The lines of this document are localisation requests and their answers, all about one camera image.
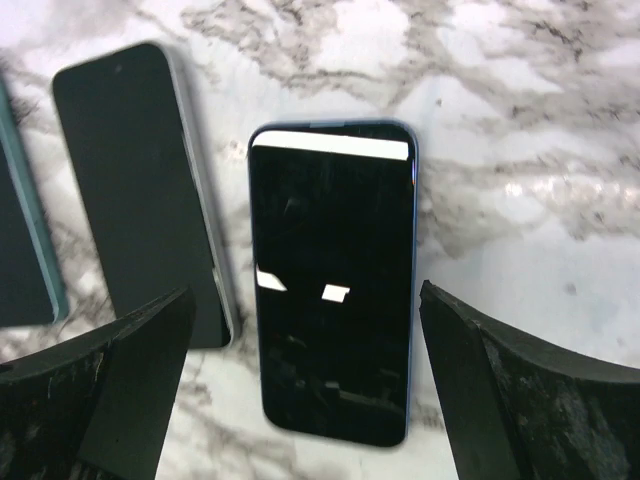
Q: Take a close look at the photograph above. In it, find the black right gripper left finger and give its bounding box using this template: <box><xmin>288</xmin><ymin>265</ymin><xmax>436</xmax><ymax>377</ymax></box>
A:
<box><xmin>1</xmin><ymin>289</ymin><xmax>196</xmax><ymax>479</ymax></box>

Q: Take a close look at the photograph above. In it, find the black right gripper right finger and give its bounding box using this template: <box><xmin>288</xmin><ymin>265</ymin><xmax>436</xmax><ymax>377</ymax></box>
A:
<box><xmin>420</xmin><ymin>281</ymin><xmax>639</xmax><ymax>479</ymax></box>

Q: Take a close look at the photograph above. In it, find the teal smartphone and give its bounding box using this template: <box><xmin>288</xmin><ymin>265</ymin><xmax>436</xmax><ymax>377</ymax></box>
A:
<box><xmin>1</xmin><ymin>87</ymin><xmax>69</xmax><ymax>328</ymax></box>

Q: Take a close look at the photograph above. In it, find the blue-edged smartphone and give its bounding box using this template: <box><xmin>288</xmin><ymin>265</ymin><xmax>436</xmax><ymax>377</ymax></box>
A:
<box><xmin>248</xmin><ymin>119</ymin><xmax>419</xmax><ymax>448</ymax></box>

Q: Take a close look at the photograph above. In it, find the black smartphone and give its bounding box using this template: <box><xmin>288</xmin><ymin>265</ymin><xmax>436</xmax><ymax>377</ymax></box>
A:
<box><xmin>52</xmin><ymin>41</ymin><xmax>240</xmax><ymax>349</ymax></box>

